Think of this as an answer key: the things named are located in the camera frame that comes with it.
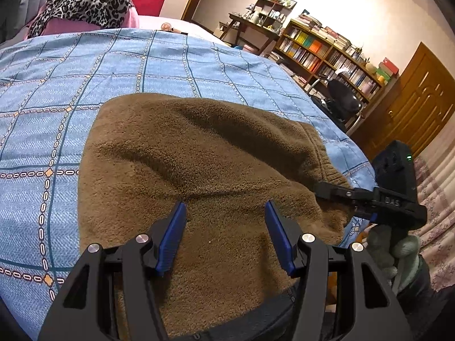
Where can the wooden desk with shelf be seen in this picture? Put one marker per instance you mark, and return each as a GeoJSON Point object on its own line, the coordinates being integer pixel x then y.
{"type": "Point", "coordinates": [266, 17]}

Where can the brown fleece pants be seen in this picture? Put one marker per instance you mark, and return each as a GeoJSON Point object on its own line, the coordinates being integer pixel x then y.
{"type": "Point", "coordinates": [145, 152]}

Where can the wooden bookshelf with books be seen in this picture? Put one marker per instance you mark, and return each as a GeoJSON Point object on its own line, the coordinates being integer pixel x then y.
{"type": "Point", "coordinates": [313, 55]}

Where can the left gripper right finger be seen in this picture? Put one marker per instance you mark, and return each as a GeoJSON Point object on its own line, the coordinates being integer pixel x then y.
{"type": "Point", "coordinates": [366, 307]}

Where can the leopard print cloth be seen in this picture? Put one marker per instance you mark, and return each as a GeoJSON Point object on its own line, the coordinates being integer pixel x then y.
{"type": "Point", "coordinates": [107, 14]}

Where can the blue patterned bedspread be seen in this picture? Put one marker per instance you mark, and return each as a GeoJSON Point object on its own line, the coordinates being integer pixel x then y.
{"type": "Point", "coordinates": [52, 87]}

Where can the right gloved hand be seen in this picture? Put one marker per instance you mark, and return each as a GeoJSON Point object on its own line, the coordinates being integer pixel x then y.
{"type": "Point", "coordinates": [399, 262]}

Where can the black office chair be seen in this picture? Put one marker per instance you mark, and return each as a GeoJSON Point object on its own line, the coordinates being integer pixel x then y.
{"type": "Point", "coordinates": [339, 103]}

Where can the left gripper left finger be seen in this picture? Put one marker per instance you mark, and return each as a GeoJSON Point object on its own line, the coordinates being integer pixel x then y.
{"type": "Point", "coordinates": [85, 307]}

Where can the pink floral curtain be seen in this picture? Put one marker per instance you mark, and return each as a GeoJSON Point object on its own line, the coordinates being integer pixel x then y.
{"type": "Point", "coordinates": [435, 187]}

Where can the wooden door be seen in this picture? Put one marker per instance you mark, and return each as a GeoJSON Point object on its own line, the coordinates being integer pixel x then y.
{"type": "Point", "coordinates": [414, 111]}

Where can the pink pillow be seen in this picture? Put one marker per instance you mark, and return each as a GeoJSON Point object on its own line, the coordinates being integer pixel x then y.
{"type": "Point", "coordinates": [60, 26]}

